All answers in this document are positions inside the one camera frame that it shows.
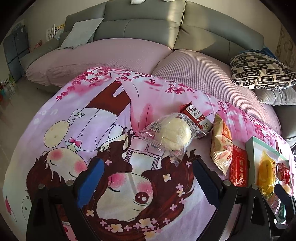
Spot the red gold cake packet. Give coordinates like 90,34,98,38
230,146,248,187

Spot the beige orange cracker packet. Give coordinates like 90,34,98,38
210,114,233,176

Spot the round white bun packet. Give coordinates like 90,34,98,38
138,113,209,166

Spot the red foil candy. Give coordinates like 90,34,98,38
276,163,290,185

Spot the yellow pastry packet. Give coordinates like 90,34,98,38
257,151,276,199

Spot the mint green tray box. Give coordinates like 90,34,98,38
245,137,295,224

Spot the dark red biscuit packet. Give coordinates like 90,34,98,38
180,103,212,132

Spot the grey cushion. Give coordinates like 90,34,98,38
254,87,296,106

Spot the pink cartoon tablecloth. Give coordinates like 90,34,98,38
3,67,295,240

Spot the black white patterned pillow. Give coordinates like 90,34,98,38
230,52,295,90

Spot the pink sofa seat cover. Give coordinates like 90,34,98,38
21,39,281,133

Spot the beige patterned curtain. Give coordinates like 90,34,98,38
275,25,296,71

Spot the dark cabinet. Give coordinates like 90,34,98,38
3,25,30,82

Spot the light grey throw pillow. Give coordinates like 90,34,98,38
60,18,103,49

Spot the grey sectional sofa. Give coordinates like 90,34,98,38
19,0,296,142

